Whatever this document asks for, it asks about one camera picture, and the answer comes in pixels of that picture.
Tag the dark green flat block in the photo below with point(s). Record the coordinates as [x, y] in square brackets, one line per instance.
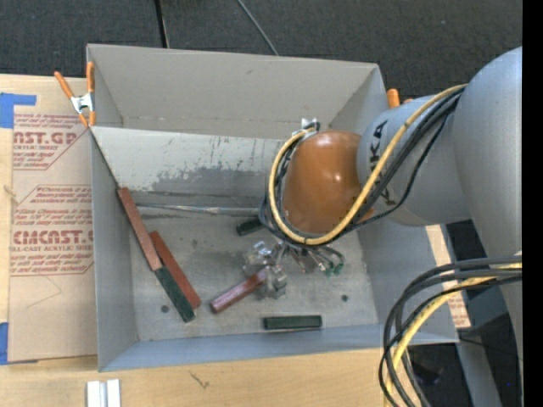
[292, 322]
[247, 226]
[175, 296]

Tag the brown cardboard board, red print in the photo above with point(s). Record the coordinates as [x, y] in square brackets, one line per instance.
[51, 303]

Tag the grey metal bin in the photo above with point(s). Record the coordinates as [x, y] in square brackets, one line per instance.
[220, 100]

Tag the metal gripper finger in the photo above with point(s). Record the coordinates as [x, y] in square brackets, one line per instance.
[257, 256]
[274, 283]

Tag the red-brown block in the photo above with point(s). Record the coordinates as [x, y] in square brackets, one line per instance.
[138, 227]
[236, 293]
[175, 271]

